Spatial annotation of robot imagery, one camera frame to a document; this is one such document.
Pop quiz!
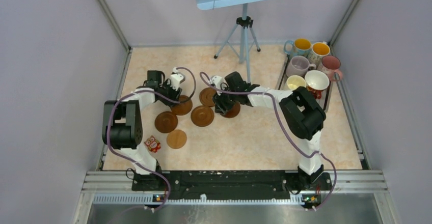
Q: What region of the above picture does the white red mug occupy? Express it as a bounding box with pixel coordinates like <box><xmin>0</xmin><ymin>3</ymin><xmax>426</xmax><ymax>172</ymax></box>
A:
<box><xmin>304</xmin><ymin>70</ymin><xmax>330</xmax><ymax>99</ymax></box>

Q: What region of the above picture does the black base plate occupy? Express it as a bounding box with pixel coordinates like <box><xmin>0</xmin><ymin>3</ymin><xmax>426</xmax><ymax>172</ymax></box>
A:
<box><xmin>131</xmin><ymin>170</ymin><xmax>332</xmax><ymax>200</ymax></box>

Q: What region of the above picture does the grey cable duct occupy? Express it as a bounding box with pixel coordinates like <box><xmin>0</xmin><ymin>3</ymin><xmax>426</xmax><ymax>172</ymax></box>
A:
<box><xmin>93</xmin><ymin>193</ymin><xmax>304</xmax><ymax>205</ymax></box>

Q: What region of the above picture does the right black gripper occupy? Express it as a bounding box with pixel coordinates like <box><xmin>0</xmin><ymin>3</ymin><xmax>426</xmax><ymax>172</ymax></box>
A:
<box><xmin>211</xmin><ymin>86</ymin><xmax>238</xmax><ymax>115</ymax></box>

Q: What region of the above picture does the cream mug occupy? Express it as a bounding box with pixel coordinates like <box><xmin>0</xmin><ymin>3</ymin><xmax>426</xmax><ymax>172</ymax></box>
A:
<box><xmin>286</xmin><ymin>75</ymin><xmax>307</xmax><ymax>91</ymax></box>

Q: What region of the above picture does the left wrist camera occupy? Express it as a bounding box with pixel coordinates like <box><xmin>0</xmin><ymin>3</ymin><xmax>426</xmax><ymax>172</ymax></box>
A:
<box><xmin>169</xmin><ymin>67</ymin><xmax>185</xmax><ymax>91</ymax></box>

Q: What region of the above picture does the metal tray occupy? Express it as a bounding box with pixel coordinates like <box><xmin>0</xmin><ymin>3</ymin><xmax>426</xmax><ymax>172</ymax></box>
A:
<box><xmin>275</xmin><ymin>54</ymin><xmax>333</xmax><ymax>112</ymax></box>

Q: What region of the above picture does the patterned mug yellow inside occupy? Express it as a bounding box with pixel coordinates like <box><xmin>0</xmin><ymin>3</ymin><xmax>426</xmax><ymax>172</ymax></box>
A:
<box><xmin>307</xmin><ymin>41</ymin><xmax>331</xmax><ymax>66</ymax></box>

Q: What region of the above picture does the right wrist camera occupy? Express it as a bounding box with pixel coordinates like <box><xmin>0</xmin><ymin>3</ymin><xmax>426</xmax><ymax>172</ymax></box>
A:
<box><xmin>210</xmin><ymin>75</ymin><xmax>224</xmax><ymax>95</ymax></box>

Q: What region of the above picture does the pink mug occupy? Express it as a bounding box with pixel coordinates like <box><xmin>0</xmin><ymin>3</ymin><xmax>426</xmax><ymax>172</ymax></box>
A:
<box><xmin>317</xmin><ymin>55</ymin><xmax>343</xmax><ymax>82</ymax></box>

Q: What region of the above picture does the blue mug yellow inside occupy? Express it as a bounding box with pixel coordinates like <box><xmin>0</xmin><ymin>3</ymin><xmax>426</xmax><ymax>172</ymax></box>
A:
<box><xmin>284</xmin><ymin>38</ymin><xmax>312</xmax><ymax>59</ymax></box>

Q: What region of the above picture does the light wooden coaster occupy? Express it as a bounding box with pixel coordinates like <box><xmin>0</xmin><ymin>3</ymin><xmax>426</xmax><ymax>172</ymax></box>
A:
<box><xmin>167</xmin><ymin>129</ymin><xmax>187</xmax><ymax>149</ymax></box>

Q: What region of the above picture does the dark wooden coaster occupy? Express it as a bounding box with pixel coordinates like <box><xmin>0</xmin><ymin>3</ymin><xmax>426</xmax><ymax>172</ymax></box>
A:
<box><xmin>154</xmin><ymin>111</ymin><xmax>178</xmax><ymax>133</ymax></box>
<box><xmin>199</xmin><ymin>87</ymin><xmax>217</xmax><ymax>107</ymax></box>
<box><xmin>171</xmin><ymin>95</ymin><xmax>193</xmax><ymax>116</ymax></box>
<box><xmin>222</xmin><ymin>102</ymin><xmax>241</xmax><ymax>119</ymax></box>
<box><xmin>191</xmin><ymin>105</ymin><xmax>214</xmax><ymax>127</ymax></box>

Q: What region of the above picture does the lilac mug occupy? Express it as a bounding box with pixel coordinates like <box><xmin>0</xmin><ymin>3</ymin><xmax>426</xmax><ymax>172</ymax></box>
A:
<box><xmin>285</xmin><ymin>55</ymin><xmax>317</xmax><ymax>77</ymax></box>

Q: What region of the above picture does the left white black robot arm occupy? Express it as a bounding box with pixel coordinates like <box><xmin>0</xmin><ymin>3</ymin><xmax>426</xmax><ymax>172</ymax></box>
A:
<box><xmin>102</xmin><ymin>69</ymin><xmax>185</xmax><ymax>190</ymax></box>

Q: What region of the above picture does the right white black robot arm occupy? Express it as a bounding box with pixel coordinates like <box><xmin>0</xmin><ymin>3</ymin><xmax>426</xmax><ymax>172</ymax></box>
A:
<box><xmin>200</xmin><ymin>71</ymin><xmax>326</xmax><ymax>189</ymax></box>

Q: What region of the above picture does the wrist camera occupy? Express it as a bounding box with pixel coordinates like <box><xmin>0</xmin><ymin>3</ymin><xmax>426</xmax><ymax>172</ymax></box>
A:
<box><xmin>169</xmin><ymin>67</ymin><xmax>185</xmax><ymax>91</ymax></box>
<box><xmin>210</xmin><ymin>75</ymin><xmax>224</xmax><ymax>95</ymax></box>

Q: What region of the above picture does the red owl figurine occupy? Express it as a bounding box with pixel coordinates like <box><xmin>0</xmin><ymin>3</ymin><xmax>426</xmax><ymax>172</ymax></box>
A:
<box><xmin>144</xmin><ymin>136</ymin><xmax>161</xmax><ymax>153</ymax></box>

